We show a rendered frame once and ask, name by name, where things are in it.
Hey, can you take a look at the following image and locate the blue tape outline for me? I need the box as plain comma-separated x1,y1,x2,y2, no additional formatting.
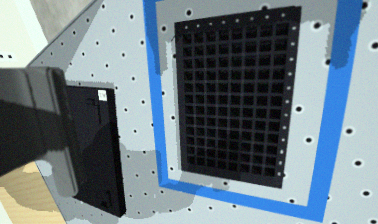
143,0,363,223

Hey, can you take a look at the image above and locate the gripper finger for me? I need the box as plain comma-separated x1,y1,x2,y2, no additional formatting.
0,66,86,197

